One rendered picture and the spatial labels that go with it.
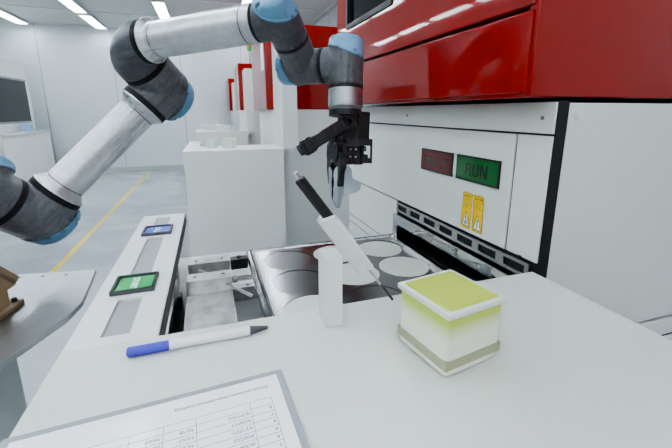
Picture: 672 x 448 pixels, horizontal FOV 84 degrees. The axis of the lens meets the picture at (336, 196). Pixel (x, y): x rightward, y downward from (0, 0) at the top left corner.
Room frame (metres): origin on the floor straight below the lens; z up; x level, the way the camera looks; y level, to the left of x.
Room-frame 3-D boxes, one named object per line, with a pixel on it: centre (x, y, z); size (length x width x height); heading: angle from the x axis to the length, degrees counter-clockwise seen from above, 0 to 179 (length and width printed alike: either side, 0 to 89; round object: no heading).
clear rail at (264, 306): (0.61, 0.14, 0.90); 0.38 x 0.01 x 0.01; 19
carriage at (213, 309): (0.57, 0.21, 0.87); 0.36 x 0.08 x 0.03; 19
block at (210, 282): (0.64, 0.24, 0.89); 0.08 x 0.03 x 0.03; 109
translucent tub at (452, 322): (0.34, -0.11, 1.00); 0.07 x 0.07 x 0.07; 28
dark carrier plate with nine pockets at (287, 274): (0.67, -0.03, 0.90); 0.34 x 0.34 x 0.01; 19
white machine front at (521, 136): (0.92, -0.19, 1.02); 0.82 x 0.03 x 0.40; 19
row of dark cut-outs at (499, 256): (0.75, -0.23, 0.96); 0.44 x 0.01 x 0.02; 19
